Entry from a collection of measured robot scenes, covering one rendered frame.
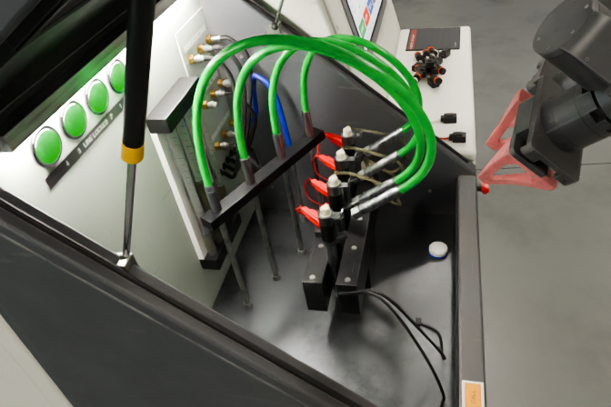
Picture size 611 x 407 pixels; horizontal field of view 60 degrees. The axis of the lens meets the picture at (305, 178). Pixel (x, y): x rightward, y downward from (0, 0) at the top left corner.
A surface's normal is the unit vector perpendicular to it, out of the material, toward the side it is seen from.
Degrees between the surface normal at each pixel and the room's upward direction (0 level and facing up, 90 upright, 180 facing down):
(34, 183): 90
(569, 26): 49
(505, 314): 0
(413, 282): 0
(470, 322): 0
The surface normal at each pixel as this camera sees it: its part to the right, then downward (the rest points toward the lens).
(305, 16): -0.21, 0.62
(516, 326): -0.15, -0.78
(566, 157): 0.46, -0.34
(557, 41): -0.84, -0.48
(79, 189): 0.96, 0.02
